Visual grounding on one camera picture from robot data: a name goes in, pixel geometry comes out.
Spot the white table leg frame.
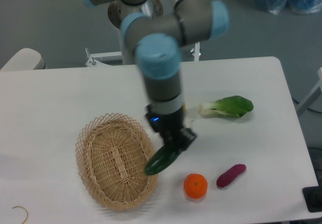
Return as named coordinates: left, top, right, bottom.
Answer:
left=295, top=68, right=321, bottom=116

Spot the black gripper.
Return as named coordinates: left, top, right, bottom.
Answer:
left=145, top=104, right=197, bottom=152

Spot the purple sweet potato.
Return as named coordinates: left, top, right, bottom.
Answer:
left=216, top=164, right=247, bottom=188

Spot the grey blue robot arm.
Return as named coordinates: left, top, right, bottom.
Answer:
left=83, top=0, right=229, bottom=153

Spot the green bok choy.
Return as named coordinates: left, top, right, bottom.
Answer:
left=199, top=96, right=254, bottom=118

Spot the beige chair seat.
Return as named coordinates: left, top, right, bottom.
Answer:
left=1, top=48, right=46, bottom=72

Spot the orange tangerine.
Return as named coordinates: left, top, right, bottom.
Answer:
left=183, top=173, right=208, bottom=199

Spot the tan rubber band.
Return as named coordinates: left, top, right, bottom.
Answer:
left=12, top=206, right=29, bottom=223

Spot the black device at edge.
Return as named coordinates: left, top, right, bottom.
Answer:
left=302, top=186, right=321, bottom=213

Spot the green cucumber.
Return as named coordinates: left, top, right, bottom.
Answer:
left=144, top=145, right=182, bottom=176

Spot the woven wicker basket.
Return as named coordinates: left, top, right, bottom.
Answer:
left=75, top=113, right=158, bottom=211

